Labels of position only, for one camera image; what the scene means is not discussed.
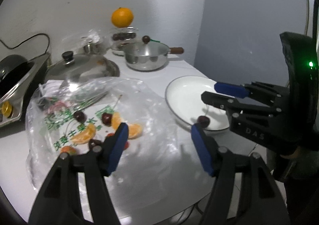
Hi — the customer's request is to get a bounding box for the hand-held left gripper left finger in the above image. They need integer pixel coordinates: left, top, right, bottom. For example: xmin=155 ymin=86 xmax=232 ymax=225
xmin=28 ymin=122 xmax=129 ymax=225

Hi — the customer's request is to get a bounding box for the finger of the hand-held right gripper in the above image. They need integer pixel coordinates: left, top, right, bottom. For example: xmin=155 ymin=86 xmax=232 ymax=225
xmin=201 ymin=91 xmax=283 ymax=122
xmin=214 ymin=81 xmax=291 ymax=107

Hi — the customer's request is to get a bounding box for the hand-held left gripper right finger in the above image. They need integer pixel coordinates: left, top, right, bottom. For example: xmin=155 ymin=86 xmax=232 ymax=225
xmin=191 ymin=124 xmax=292 ymax=225

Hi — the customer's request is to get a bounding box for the peeled orange segment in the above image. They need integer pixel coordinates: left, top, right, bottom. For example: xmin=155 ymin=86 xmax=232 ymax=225
xmin=111 ymin=112 xmax=123 ymax=131
xmin=128 ymin=123 xmax=143 ymax=139
xmin=71 ymin=123 xmax=96 ymax=144

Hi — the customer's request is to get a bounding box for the white plate with dark rim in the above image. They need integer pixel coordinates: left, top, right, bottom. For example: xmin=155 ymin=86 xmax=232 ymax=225
xmin=165 ymin=76 xmax=231 ymax=132

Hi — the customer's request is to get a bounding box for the clear printed plastic bag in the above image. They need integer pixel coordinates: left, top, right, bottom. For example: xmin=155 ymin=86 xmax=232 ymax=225
xmin=25 ymin=77 xmax=185 ymax=189

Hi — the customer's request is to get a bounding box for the person's right forearm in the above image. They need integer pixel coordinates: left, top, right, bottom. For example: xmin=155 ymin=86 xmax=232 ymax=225
xmin=271 ymin=147 xmax=319 ymax=183

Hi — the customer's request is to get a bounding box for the grey refrigerator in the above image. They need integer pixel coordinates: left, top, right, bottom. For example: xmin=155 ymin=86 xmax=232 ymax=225
xmin=194 ymin=0 xmax=319 ymax=86

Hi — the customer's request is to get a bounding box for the small steel saucepan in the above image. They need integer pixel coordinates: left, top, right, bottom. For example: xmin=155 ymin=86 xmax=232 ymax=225
xmin=124 ymin=42 xmax=185 ymax=71

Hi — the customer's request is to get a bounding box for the large glass lid black knob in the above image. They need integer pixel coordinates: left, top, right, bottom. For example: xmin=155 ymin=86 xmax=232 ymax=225
xmin=45 ymin=51 xmax=120 ymax=82

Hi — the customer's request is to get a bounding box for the saucepan lid with wooden knob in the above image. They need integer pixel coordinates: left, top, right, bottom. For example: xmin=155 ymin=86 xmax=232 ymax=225
xmin=124 ymin=35 xmax=170 ymax=57

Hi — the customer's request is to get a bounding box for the person's dark clothing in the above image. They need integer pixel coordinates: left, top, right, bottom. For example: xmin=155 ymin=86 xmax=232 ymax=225
xmin=284 ymin=179 xmax=319 ymax=225

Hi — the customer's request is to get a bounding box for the steel cup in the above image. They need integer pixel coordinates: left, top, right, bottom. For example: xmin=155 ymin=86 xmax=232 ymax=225
xmin=83 ymin=41 xmax=106 ymax=55

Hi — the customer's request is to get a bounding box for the clear container with cherries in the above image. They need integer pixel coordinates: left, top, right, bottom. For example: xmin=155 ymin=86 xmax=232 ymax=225
xmin=109 ymin=26 xmax=139 ymax=56

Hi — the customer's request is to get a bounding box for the crumpled clear plastic wrap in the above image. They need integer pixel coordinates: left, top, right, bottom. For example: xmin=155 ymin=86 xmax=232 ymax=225
xmin=61 ymin=29 xmax=110 ymax=55

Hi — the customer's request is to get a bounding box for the steel induction cooker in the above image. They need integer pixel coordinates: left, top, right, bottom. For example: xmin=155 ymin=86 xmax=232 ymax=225
xmin=0 ymin=52 xmax=51 ymax=129

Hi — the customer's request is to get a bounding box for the gold cooker knob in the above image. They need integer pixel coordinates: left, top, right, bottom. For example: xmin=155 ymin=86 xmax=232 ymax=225
xmin=1 ymin=102 xmax=13 ymax=117

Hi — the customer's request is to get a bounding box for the whole orange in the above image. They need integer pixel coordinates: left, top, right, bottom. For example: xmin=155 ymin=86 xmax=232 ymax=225
xmin=111 ymin=7 xmax=134 ymax=28

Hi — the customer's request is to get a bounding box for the black wok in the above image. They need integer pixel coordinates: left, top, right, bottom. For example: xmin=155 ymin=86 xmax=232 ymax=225
xmin=0 ymin=54 xmax=34 ymax=96

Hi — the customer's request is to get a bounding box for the black cooker power cable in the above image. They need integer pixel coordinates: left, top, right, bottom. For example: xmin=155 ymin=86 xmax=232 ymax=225
xmin=0 ymin=33 xmax=51 ymax=66

